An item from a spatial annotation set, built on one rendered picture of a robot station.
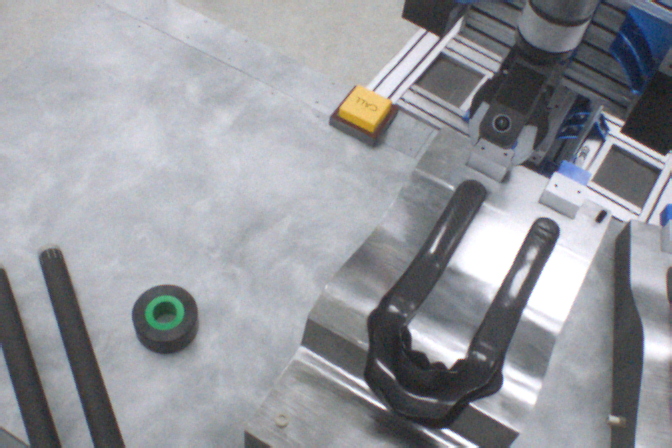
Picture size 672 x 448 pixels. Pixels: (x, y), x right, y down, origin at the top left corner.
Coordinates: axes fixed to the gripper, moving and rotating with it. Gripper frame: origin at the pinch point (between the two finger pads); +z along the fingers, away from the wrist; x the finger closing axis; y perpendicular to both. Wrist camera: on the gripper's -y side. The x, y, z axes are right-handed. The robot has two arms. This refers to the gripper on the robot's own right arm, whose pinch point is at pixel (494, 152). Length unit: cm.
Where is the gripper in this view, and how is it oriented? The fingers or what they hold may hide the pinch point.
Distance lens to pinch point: 106.2
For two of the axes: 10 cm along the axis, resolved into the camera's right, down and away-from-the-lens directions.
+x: -8.6, -4.6, 2.0
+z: -1.1, 5.5, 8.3
